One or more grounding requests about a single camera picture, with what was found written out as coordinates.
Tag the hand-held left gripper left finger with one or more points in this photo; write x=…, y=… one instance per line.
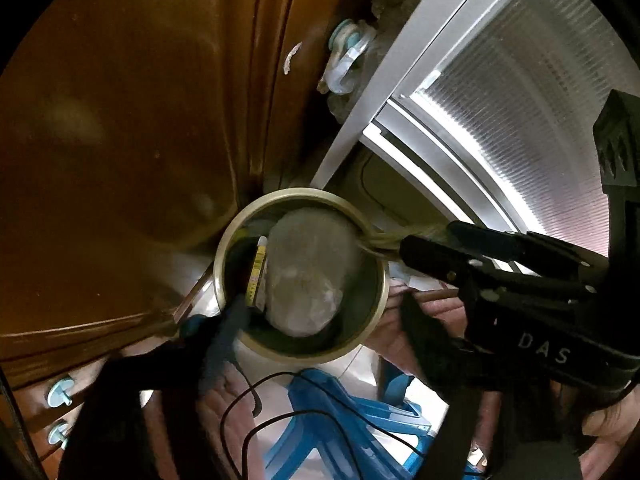
x=220, y=340

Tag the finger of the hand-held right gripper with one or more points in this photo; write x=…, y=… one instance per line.
x=440, y=260
x=500, y=242

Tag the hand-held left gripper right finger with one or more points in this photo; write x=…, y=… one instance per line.
x=425, y=330

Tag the round trash bin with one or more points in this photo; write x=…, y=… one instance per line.
x=367, y=305

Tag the yellow and red box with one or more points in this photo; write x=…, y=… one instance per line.
x=257, y=270

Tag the white paper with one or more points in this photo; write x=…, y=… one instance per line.
x=310, y=270

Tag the person's right hand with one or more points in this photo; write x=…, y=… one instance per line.
x=610, y=427

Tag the person's right leg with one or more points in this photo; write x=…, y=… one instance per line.
x=395, y=325

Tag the person's leg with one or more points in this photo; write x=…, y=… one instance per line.
x=230, y=425
x=395, y=325

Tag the person's left leg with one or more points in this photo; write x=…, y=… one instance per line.
x=230, y=425

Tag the blue plastic stool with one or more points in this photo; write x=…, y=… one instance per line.
x=360, y=410

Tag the white cabinet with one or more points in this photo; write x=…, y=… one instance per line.
x=500, y=110

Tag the teal cabinet knob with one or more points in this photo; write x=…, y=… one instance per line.
x=57, y=433
x=60, y=392

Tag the wooden cabinet door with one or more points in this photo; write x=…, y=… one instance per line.
x=125, y=135

